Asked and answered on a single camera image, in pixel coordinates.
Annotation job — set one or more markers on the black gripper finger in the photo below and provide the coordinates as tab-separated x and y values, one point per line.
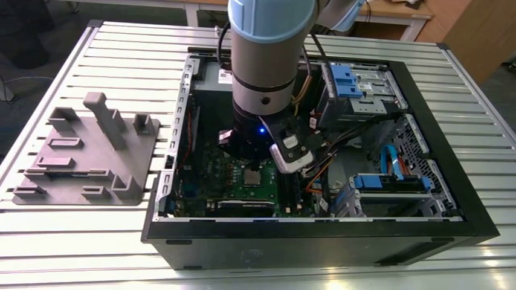
257	165

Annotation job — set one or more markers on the silver square CPU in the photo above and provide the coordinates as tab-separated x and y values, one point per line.
252	177

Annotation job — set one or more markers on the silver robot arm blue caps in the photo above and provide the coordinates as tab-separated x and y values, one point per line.
261	75

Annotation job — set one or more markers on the CPU socket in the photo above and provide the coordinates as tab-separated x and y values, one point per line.
252	186

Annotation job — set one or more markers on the green motherboard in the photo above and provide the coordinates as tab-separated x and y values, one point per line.
217	181

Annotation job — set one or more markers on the black RAM slot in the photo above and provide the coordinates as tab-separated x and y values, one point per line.
297	193
287	196

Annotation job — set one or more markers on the grey power supply box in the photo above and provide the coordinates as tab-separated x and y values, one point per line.
209	111

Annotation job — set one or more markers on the black graphics card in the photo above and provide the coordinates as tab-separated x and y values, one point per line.
241	208

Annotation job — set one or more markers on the white label sticker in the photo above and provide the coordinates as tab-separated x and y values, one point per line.
224	77

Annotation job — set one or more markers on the black PC case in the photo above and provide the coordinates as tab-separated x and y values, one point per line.
281	247

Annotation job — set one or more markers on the black disk in blue carrier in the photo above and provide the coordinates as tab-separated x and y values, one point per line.
368	182

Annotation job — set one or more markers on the blue plastic drive carrier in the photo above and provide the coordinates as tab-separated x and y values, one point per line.
344	81

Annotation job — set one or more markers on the silver drive cage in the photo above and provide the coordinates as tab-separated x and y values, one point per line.
367	105

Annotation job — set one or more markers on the silver disk bay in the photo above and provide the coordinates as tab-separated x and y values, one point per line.
396	196

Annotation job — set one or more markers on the grey plastic parts rack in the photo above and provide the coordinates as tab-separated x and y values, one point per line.
92	169

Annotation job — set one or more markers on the wooden desk white legs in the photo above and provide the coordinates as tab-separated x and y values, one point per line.
395	10

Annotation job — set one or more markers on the black office chair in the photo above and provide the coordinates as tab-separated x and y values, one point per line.
24	45

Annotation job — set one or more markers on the wooden cabinet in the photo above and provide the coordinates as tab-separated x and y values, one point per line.
475	36

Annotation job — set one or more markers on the small wrist camera box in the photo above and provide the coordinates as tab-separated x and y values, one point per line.
224	139

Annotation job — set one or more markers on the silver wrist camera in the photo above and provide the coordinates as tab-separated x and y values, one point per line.
296	157

